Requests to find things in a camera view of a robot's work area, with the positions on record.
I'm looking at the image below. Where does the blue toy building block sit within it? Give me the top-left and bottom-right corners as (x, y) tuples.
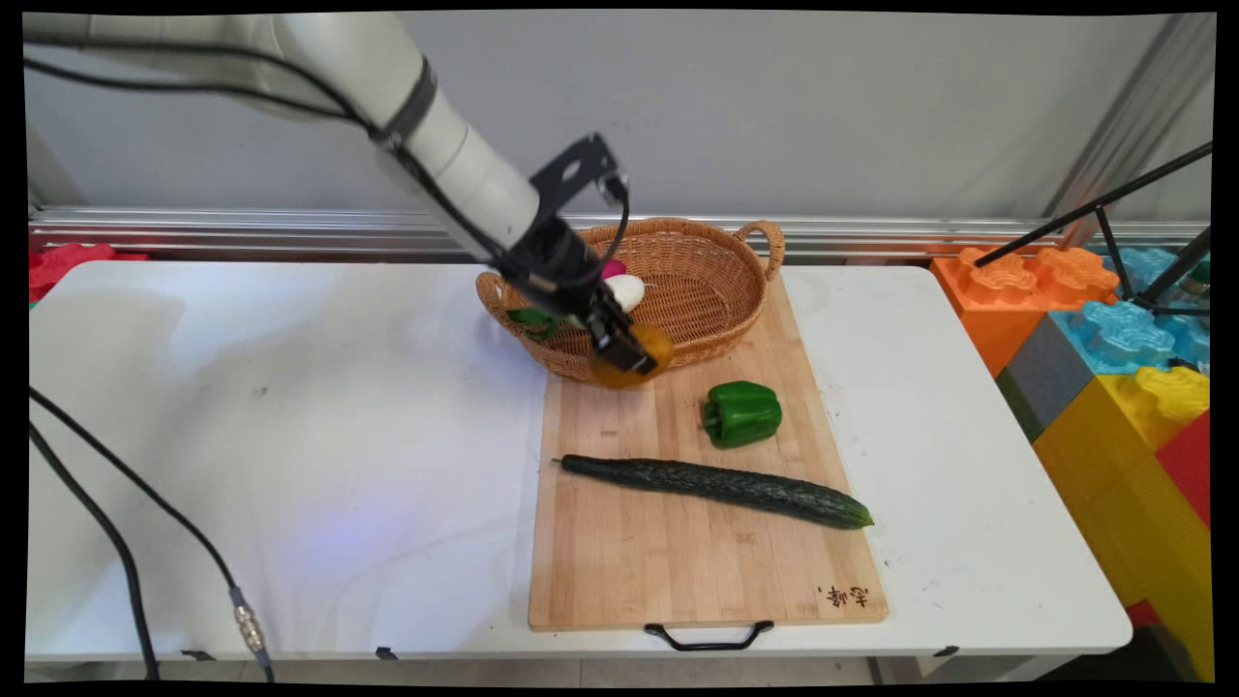
(1048, 247), (1213, 377)

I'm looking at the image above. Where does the black cable with metal connector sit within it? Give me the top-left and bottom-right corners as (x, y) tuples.
(28, 385), (277, 683)

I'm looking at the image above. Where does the green bell pepper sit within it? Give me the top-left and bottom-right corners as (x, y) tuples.
(702, 380), (784, 449)

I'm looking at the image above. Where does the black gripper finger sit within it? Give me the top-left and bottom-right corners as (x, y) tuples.
(585, 298), (659, 378)

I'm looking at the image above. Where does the dark green cucumber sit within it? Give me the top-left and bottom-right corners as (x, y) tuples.
(554, 454), (875, 530)

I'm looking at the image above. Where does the woven wicker basket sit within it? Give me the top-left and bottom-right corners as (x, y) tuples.
(475, 217), (787, 382)

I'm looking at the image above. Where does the grey toy building block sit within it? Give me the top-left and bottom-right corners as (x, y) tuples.
(995, 314), (1099, 443)

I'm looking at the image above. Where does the plain black cable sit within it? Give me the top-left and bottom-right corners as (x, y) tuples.
(28, 422), (162, 682)

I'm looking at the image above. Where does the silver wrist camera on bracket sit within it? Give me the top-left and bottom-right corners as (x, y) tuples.
(529, 133), (631, 229)

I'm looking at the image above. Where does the orange toy building block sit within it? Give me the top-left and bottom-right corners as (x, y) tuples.
(930, 246), (1121, 379)

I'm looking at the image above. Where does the wooden cutting board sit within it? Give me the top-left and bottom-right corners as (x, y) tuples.
(528, 276), (890, 632)

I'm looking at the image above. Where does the black cutting board handle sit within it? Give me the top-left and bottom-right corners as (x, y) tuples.
(644, 621), (775, 652)

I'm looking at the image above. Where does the yellow brown pear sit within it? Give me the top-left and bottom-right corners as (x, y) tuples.
(589, 322), (677, 391)

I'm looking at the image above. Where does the horizontal aluminium rail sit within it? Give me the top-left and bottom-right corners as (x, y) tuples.
(28, 204), (1211, 264)

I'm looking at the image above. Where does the pink and white radish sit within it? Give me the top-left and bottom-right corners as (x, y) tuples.
(506, 258), (648, 343)

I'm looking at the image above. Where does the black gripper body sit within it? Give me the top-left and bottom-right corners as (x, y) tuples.
(492, 215), (620, 326)

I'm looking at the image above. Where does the black tripod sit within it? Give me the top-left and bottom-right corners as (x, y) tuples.
(974, 141), (1215, 318)

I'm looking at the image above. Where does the red toy building block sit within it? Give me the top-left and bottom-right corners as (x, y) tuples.
(1154, 410), (1213, 530)

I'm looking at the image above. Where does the yellow toy building block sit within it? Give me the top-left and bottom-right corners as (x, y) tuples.
(1032, 366), (1215, 682)

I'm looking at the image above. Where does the red foam block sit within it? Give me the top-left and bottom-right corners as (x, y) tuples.
(28, 243), (148, 305)

